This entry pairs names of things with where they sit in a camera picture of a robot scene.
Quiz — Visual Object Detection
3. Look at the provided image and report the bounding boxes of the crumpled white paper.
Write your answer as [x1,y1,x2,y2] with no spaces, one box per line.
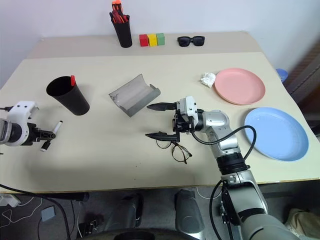
[199,72,217,89]

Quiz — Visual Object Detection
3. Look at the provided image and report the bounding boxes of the white marker with black cap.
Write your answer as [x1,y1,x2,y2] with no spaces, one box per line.
[40,120,64,153]

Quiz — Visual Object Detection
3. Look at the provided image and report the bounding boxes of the black bar under table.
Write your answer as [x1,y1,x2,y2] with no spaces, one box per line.
[70,191,90,202]

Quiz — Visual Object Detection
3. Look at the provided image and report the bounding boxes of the grey blue square pad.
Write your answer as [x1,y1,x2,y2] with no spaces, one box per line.
[40,205,57,222]

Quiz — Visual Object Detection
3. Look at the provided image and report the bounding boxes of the beige crumpled cloth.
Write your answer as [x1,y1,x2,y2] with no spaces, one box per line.
[284,208,320,239]

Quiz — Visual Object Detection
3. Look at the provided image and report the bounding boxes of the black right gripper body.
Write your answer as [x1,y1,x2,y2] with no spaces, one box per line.
[171,108,196,136]

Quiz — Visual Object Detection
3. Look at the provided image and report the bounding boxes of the yellow wooden block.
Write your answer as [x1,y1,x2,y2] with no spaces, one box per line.
[147,33,158,47]

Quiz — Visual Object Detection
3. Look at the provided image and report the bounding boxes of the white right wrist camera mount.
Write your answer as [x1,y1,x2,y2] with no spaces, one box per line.
[176,95,201,124]

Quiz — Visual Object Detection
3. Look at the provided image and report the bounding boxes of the tall black pen holder cup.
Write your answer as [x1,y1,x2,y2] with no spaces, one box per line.
[113,15,133,49]

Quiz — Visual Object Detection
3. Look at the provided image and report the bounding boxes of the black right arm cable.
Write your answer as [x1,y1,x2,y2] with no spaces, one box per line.
[190,124,258,240]

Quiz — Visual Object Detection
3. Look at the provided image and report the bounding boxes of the thick black floor cable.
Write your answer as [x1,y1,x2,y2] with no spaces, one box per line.
[0,183,72,240]

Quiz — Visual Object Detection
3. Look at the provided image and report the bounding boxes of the black sunglasses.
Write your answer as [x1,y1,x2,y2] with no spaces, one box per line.
[177,36,206,48]

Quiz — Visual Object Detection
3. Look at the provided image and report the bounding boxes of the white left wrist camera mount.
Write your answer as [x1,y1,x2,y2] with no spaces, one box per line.
[4,100,40,147]

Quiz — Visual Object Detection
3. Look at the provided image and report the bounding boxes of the wide black cup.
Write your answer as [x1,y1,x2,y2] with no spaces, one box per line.
[46,75,91,117]

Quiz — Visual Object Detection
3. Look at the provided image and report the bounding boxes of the blue round container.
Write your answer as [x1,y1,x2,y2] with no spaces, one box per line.
[275,68,289,84]

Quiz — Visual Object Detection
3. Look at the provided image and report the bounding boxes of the dark brown wooden cabinet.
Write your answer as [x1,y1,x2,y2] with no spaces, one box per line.
[285,41,320,137]

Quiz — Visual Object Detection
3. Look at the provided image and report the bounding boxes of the white power strip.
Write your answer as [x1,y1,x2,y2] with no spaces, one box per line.
[0,193,21,208]

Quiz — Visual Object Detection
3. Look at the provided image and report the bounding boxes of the blue plate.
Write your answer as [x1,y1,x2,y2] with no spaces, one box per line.
[243,106,310,163]

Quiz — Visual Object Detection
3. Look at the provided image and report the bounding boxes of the grey glasses case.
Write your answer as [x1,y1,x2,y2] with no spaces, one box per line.
[108,73,162,118]

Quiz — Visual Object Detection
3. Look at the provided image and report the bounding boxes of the wide black rounded shape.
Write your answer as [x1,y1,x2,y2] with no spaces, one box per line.
[83,229,201,240]

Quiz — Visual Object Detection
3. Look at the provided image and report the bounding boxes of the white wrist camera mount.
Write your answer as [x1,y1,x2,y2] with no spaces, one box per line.
[176,95,201,124]
[4,100,40,147]

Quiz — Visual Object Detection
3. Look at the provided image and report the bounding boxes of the small black floor device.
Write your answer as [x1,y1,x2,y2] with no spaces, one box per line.
[83,212,105,236]

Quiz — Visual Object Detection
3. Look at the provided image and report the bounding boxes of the thin tortoise frame eyeglasses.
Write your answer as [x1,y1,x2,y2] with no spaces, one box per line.
[156,138,193,165]

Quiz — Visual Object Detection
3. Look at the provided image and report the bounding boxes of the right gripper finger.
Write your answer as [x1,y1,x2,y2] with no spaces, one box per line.
[146,101,178,112]
[145,130,180,143]

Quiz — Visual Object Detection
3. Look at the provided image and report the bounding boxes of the pink plate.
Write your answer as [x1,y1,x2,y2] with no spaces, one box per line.
[213,67,267,106]

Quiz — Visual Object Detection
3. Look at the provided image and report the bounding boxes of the thin white floor cable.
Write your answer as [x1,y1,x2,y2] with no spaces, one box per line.
[195,186,214,200]

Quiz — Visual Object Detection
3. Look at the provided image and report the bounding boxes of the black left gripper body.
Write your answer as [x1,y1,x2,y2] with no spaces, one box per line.
[24,122,42,146]

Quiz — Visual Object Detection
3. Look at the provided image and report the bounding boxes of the dark grey rounded shape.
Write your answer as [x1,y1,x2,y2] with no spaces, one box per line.
[173,188,206,235]
[104,192,145,232]

